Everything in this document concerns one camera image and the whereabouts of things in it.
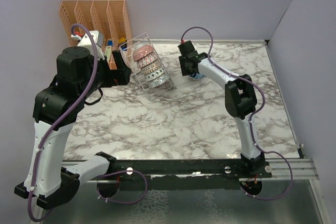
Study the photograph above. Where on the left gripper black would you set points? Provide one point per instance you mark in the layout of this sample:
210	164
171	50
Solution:
118	76

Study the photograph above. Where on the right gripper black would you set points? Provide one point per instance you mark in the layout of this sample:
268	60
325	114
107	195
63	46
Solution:
184	70

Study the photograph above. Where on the red patterned white bowl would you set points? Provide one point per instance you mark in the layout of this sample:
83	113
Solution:
158	81

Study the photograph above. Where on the brown patterned bowl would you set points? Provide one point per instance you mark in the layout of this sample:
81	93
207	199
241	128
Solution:
151	67

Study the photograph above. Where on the light blue patterned bowl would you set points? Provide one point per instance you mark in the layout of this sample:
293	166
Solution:
146	60

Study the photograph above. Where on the black white patterned bowl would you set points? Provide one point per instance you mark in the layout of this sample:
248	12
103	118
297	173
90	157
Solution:
155	74

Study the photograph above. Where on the pink patterned bowl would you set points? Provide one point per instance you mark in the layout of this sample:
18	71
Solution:
142	52

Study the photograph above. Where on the white wire dish rack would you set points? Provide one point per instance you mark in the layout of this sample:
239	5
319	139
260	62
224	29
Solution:
127	48

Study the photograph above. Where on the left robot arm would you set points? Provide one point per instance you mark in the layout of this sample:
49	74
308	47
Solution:
55	111

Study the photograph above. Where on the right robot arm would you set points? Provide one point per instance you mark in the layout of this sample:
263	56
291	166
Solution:
240	100

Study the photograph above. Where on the blue triangle patterned bowl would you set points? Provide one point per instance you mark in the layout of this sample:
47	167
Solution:
197	76

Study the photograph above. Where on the orange plastic file organizer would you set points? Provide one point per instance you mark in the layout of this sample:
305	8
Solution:
110	17

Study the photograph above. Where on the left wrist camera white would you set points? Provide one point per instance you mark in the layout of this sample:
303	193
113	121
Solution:
84	41

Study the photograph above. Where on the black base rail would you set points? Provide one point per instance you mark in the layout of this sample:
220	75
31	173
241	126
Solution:
182	174

